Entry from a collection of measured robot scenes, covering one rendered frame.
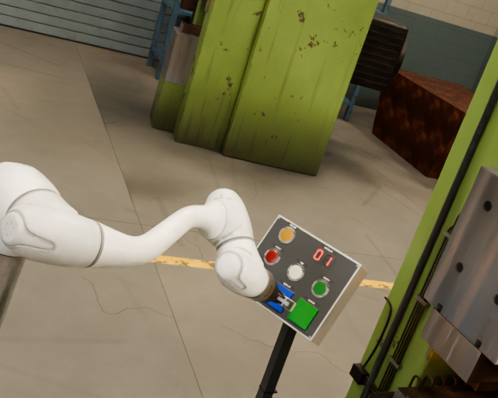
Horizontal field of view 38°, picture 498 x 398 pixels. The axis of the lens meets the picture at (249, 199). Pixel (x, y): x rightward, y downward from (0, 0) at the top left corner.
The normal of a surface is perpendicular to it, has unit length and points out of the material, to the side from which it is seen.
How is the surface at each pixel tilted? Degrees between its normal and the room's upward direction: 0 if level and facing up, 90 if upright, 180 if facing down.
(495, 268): 90
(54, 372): 0
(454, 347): 90
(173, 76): 90
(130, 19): 90
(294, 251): 60
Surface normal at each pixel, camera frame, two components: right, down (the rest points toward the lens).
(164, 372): 0.29, -0.89
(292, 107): 0.18, 0.41
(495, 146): -0.87, -0.10
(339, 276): -0.40, -0.36
